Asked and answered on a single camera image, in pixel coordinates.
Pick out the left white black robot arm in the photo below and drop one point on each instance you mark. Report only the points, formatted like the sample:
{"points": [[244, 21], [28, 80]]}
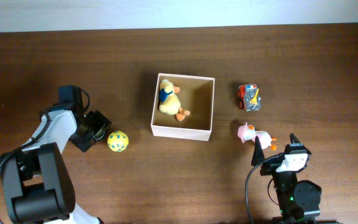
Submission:
{"points": [[35, 180]]}

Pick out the red grey toy truck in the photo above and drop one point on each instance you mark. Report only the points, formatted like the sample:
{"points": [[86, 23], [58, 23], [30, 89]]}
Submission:
{"points": [[248, 97]]}

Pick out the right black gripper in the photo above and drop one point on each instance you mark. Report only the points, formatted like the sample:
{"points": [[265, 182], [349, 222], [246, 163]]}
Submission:
{"points": [[274, 168]]}

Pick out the yellow plush duck blue scarf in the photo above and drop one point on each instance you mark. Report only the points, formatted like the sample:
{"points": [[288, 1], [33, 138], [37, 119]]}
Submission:
{"points": [[169, 103]]}

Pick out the black round cap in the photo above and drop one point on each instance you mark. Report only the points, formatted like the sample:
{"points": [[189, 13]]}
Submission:
{"points": [[100, 135]]}

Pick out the white duck toy pink hat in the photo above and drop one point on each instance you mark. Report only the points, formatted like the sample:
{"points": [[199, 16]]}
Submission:
{"points": [[247, 132]]}

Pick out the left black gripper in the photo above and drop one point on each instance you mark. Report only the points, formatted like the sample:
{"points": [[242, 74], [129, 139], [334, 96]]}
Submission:
{"points": [[81, 145]]}

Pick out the yellow ball with letters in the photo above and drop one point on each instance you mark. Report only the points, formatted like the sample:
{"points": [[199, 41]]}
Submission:
{"points": [[118, 141]]}

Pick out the pink cardboard box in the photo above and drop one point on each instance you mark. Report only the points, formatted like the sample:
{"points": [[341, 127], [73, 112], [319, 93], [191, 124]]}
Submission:
{"points": [[197, 96]]}

